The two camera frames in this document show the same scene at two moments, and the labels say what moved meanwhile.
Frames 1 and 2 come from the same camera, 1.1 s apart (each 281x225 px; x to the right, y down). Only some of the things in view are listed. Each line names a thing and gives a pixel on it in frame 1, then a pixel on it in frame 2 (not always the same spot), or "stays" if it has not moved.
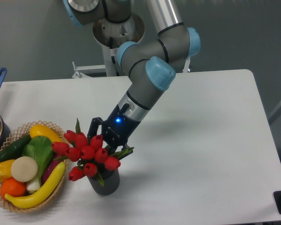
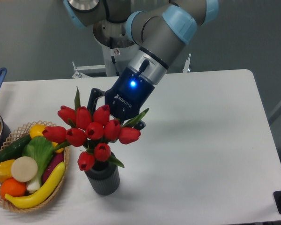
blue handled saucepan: [0, 130] stays
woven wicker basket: [22, 131] stays
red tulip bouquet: [91, 154] to [92, 129]
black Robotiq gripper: [117, 128] to [127, 94]
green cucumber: [14, 149] stays
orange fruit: [11, 187] stays
